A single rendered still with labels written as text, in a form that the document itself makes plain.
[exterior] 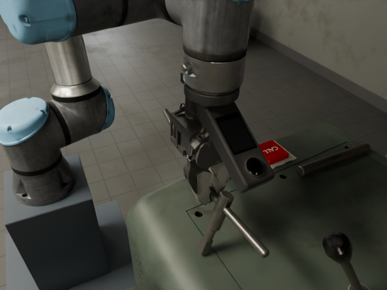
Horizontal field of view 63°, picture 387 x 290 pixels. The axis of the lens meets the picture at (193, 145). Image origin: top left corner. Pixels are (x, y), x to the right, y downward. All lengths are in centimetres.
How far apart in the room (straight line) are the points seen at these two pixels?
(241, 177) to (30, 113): 53
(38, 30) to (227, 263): 41
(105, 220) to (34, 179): 48
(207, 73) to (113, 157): 235
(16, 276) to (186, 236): 76
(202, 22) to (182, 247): 36
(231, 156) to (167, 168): 217
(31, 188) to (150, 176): 170
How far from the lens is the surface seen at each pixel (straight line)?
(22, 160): 80
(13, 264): 124
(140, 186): 241
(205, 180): 47
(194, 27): 35
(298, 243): 58
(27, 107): 80
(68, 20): 35
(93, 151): 279
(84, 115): 80
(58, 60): 77
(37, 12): 33
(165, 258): 55
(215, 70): 36
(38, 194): 85
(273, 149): 74
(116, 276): 112
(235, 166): 37
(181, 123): 44
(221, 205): 47
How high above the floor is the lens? 171
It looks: 38 degrees down
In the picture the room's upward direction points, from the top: 2 degrees clockwise
